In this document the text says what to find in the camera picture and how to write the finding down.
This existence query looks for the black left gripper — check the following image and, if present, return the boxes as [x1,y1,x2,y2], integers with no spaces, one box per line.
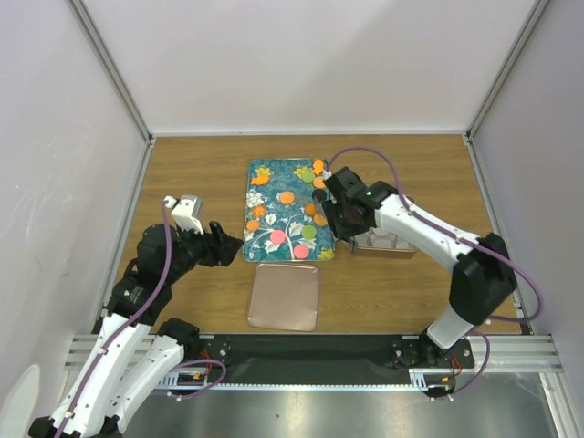
[163,220,243,283]

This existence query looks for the orange translucent cookie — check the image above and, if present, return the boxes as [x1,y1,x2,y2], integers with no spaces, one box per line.
[304,203,318,216]

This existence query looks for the pink round cookie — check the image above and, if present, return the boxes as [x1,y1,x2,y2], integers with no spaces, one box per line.
[270,230,287,245]
[293,244,310,259]

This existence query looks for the metal slotted tongs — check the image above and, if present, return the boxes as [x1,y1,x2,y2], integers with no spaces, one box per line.
[349,237,360,255]

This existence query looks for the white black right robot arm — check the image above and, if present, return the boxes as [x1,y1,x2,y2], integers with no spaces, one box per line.
[322,167,517,367]

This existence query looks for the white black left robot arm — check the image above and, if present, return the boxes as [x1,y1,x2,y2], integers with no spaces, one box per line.
[27,222,243,437]

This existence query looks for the black round cookie right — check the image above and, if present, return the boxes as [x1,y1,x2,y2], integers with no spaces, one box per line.
[312,189,327,203]

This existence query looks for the rose gold cookie tin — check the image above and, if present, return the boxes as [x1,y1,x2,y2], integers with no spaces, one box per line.
[354,227,417,259]

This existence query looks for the green round cookie lower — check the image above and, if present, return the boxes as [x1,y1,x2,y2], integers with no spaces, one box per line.
[301,225,318,240]

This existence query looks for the green round cookie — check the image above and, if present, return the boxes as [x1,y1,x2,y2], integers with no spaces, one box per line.
[301,225,318,240]
[301,171,316,183]

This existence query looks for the orange pumpkin cookie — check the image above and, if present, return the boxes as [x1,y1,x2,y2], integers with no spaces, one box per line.
[254,205,266,217]

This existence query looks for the green round cookie upper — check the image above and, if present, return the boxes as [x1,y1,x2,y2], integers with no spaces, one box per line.
[301,171,316,183]

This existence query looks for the orange leaf cookie top right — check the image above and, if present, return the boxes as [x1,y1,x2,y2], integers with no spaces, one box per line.
[313,159,325,176]

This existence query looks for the teal floral serving tray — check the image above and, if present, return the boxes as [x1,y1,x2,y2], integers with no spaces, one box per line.
[242,158,335,263]

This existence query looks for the rose gold tin lid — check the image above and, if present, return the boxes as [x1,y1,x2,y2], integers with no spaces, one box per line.
[247,263,320,332]

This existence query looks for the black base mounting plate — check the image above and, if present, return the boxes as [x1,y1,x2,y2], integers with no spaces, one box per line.
[201,334,475,386]

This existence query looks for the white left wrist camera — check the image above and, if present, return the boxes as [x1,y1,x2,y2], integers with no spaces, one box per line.
[163,194,203,235]

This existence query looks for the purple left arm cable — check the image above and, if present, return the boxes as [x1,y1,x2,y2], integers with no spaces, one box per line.
[54,198,228,438]

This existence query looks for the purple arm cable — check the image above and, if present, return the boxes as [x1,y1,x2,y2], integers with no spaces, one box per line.
[54,198,228,438]
[326,145,547,402]

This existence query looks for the aluminium cable rail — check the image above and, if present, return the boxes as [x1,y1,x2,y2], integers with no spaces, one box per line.
[63,335,565,391]

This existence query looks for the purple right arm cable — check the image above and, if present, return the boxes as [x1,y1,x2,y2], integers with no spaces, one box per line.
[326,145,547,402]

